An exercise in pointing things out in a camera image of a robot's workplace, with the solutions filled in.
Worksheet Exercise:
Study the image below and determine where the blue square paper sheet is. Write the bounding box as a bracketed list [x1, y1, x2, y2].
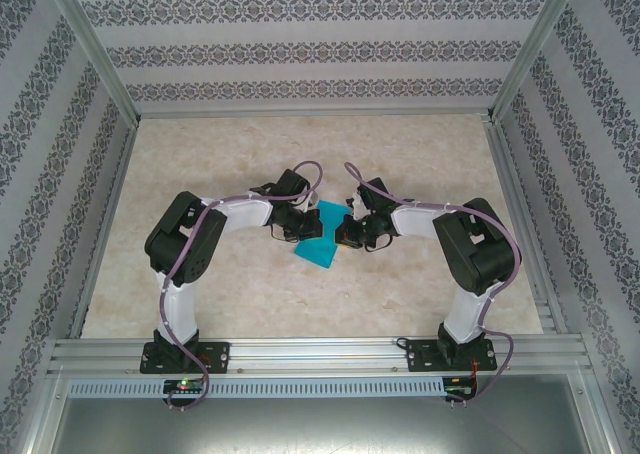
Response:
[293, 198, 352, 271]

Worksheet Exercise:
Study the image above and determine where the grey metal sheet panel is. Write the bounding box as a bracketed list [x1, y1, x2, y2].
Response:
[49, 396, 616, 454]

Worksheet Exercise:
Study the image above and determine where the long aluminium mounting rail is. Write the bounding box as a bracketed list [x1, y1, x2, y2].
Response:
[47, 336, 590, 378]

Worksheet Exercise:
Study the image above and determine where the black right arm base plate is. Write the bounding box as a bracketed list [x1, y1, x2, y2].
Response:
[403, 338, 497, 374]

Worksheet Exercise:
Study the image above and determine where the slotted grey cable duct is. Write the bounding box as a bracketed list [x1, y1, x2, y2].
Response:
[67, 376, 448, 400]

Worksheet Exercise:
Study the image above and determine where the aluminium side rail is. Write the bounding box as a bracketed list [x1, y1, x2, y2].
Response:
[67, 123, 142, 340]
[482, 116, 571, 335]

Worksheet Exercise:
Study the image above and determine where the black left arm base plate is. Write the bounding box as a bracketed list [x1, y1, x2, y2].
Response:
[139, 341, 231, 375]

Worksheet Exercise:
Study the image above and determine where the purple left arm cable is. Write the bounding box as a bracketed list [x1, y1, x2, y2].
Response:
[158, 159, 325, 414]

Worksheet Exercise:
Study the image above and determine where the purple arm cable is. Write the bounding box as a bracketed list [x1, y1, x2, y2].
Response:
[343, 161, 524, 408]
[158, 159, 325, 414]

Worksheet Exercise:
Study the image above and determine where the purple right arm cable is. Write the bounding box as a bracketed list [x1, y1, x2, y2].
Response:
[343, 161, 524, 408]

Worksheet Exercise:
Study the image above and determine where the aluminium frame post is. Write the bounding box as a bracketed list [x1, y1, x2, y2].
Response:
[488, 0, 586, 125]
[45, 0, 142, 127]

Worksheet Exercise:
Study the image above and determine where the aluminium frame strut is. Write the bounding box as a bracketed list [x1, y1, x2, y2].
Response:
[567, 373, 624, 454]
[14, 373, 71, 454]

